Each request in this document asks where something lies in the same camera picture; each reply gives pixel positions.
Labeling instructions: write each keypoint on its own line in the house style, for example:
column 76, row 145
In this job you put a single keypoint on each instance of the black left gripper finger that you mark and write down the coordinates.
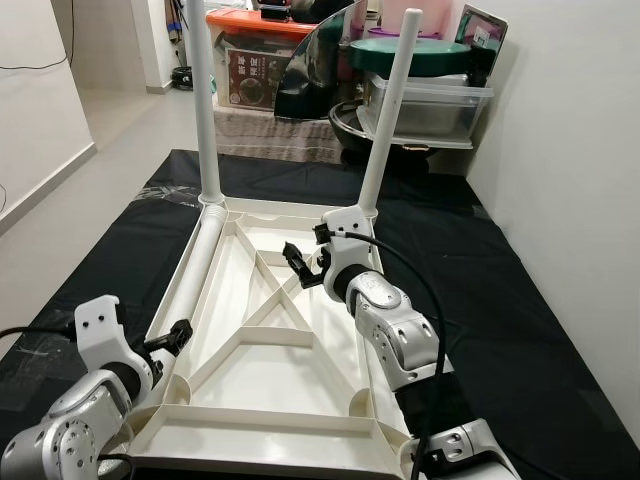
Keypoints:
column 177, row 335

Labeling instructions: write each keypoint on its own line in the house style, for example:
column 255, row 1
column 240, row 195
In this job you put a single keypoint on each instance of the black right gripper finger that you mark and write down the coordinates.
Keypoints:
column 297, row 256
column 312, row 278

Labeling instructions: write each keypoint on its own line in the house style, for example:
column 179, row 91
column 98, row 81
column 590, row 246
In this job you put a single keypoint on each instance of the white plastic table leg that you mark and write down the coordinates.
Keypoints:
column 205, row 100
column 195, row 270
column 390, row 110

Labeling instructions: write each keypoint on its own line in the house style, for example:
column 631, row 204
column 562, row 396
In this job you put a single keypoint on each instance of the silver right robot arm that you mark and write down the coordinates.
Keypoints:
column 400, row 330

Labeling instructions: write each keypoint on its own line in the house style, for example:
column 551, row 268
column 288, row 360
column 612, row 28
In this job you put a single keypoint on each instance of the white plastic table top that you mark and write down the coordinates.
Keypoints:
column 270, row 400

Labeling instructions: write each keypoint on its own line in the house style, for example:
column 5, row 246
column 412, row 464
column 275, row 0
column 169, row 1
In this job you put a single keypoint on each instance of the clear plastic bag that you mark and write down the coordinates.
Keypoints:
column 35, row 375
column 165, row 192

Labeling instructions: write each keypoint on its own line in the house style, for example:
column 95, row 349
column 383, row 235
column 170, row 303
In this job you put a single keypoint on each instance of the beige cloth covered bench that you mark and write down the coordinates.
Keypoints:
column 275, row 138

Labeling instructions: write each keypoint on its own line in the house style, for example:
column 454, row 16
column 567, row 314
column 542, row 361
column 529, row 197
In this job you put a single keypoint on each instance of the black round wok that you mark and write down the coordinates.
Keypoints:
column 345, row 130

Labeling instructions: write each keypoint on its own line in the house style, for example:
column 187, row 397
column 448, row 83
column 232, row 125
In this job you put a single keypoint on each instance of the black tablecloth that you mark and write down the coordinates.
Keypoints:
column 500, row 300

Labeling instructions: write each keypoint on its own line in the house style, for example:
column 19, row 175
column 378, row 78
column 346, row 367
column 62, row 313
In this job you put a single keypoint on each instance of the red printed carton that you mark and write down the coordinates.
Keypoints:
column 258, row 80

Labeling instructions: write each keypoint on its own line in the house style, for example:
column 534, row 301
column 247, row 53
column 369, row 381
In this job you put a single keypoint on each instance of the clear plastic container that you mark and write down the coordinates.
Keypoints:
column 445, row 110

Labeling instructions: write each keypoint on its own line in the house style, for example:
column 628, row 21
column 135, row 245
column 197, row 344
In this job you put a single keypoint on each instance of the clear storage box orange lid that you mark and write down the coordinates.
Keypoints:
column 260, row 20

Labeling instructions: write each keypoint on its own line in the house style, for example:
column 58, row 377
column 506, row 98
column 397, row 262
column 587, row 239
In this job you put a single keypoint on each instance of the green pot lid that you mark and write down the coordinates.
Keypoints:
column 440, row 55

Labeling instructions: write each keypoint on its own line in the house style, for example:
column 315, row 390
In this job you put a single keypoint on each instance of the pink plastic tub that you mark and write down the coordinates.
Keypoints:
column 440, row 18

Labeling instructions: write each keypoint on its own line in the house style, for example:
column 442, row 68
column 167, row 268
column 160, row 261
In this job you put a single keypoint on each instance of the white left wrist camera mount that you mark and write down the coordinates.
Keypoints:
column 100, row 330

